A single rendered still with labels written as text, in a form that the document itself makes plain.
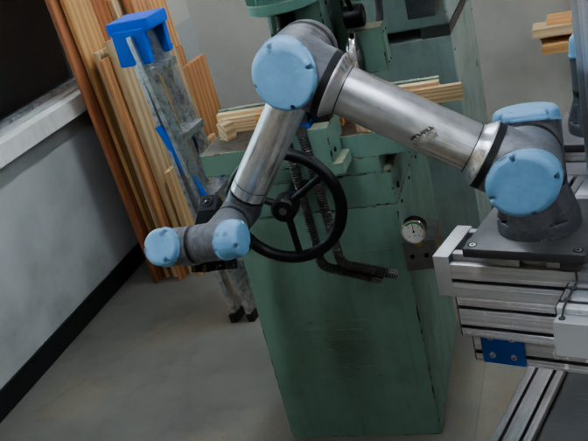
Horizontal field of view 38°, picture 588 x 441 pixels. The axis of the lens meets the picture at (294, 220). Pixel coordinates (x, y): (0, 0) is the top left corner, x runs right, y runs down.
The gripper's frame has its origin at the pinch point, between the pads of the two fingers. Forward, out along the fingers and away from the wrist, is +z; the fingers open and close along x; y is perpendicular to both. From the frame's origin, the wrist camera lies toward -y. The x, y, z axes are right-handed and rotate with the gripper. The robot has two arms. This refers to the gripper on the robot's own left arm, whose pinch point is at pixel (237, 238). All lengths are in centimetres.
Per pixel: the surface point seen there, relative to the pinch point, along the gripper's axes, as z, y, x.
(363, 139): 17.2, -20.8, 27.4
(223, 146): 18.7, -25.3, -10.4
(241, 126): 27.1, -31.5, -8.8
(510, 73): 259, -83, 36
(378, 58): 40, -46, 27
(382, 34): 38, -51, 30
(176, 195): 130, -30, -88
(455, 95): 31, -30, 48
